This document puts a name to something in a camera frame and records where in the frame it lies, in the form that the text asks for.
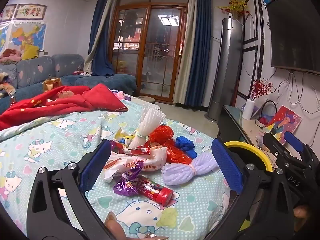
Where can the white orange printed bag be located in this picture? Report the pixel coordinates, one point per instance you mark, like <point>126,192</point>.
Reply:
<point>135,162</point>

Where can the framed calligraphy picture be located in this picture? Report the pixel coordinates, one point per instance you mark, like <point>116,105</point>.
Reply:
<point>30,12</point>

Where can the tv cabinet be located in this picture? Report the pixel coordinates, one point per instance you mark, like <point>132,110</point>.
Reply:
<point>232,127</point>

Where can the white foam net sleeve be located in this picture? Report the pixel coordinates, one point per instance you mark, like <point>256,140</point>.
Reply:
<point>151,117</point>

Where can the left blue curtain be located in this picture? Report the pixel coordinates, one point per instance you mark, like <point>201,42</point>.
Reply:
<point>96,62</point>

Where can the lilac foam net sleeve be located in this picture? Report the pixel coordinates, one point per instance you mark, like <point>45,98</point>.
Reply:
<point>178,173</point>

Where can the white paper roll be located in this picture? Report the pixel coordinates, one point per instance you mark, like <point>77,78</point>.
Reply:
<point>248,108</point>

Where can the silver tower air conditioner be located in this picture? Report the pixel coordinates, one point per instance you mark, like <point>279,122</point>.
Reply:
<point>227,67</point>

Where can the wall mounted television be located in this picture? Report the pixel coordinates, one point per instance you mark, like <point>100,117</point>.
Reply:
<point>294,27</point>

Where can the red snack tube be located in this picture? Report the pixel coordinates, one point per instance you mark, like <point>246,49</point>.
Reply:
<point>156,192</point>

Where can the blue grey sofa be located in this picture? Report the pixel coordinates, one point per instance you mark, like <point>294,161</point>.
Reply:
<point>27,76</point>

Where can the yellow snack wrapper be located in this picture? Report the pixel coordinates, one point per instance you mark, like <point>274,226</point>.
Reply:
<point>123,137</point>

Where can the colourful diamond painting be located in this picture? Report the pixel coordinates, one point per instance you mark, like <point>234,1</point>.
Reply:
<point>283,121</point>

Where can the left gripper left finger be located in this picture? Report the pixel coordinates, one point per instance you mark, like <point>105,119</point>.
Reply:
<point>46,215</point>

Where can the wooden glass sliding door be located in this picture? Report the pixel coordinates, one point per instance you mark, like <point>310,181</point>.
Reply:
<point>146,40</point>

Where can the red berry branch decoration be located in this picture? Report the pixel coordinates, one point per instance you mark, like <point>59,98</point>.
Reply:
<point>260,88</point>

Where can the world wall map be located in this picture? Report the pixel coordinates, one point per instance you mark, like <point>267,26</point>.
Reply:
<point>3,36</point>

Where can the purple foil wrapper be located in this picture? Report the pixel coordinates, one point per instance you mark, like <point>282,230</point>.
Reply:
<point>127,184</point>

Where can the china wall map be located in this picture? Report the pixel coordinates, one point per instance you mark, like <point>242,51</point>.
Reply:
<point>23,33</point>

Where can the person's left hand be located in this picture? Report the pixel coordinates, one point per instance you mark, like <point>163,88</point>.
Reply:
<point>115,228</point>

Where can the yellow rimmed black trash bin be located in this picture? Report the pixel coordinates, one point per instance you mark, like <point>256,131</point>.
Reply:
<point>250,154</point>

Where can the right blue curtain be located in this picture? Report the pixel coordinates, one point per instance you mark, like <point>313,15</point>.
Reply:
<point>201,52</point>

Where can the hello kitty quilt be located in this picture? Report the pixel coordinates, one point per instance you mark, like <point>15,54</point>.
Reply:
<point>53,142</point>

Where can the yellow flower decoration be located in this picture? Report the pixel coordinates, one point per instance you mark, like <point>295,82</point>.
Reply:
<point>237,8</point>

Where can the person's right hand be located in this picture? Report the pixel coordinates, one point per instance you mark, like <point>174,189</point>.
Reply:
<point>301,214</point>

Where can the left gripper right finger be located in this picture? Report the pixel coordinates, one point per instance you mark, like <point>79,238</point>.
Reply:
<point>262,208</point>

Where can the blue plastic bag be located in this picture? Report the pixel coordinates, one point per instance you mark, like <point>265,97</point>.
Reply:
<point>187,146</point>

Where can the red white candy wrapper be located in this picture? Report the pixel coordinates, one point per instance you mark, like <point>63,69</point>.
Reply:
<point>140,150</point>

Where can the red plastic bag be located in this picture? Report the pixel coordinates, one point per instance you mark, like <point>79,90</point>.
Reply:
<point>163,135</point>

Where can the red blanket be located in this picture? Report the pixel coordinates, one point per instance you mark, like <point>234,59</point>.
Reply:
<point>61,101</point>

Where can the blue curtain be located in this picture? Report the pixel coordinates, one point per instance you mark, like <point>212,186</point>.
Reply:
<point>201,52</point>
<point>96,62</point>

